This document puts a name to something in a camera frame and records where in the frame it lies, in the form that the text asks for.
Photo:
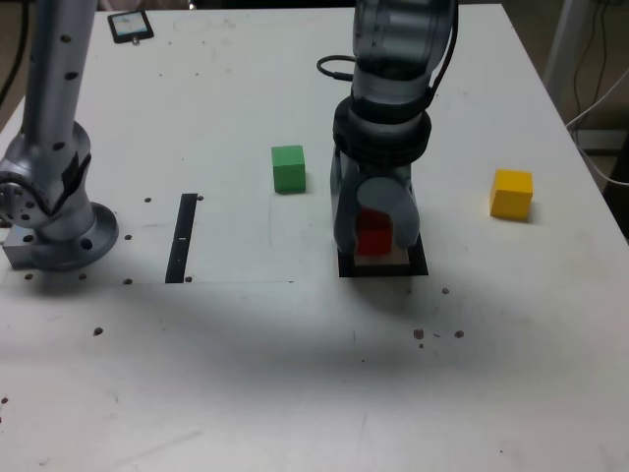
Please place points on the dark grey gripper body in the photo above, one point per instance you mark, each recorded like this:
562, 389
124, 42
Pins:
388, 169

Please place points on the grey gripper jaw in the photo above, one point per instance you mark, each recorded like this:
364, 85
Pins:
393, 196
344, 211

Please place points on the red cube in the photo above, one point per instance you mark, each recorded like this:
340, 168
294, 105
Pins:
373, 241

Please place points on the green cube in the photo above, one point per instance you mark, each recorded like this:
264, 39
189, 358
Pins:
288, 169

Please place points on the yellow cube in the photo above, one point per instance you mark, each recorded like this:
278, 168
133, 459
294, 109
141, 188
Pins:
511, 194

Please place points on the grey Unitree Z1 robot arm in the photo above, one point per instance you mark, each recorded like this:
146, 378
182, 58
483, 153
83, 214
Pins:
54, 123

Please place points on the black tape square outline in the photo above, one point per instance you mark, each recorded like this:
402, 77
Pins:
383, 271

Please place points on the black tape strip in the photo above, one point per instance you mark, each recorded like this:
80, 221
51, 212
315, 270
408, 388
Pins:
179, 246

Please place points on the black smartphone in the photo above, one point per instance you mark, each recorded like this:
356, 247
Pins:
130, 27

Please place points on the white metal post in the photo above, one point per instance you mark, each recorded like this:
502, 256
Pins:
565, 39

